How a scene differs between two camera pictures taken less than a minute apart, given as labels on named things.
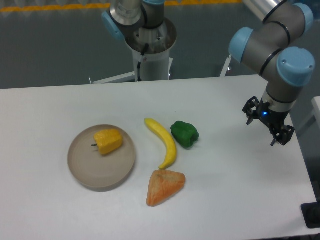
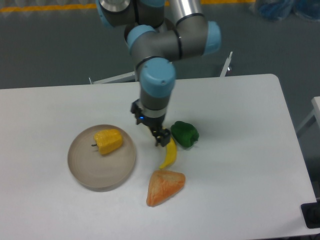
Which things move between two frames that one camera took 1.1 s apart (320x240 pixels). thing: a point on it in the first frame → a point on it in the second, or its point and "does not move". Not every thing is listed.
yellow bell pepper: (108, 141) does not move
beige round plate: (97, 172) does not move
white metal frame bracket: (225, 67) does not move
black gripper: (275, 120) → (162, 136)
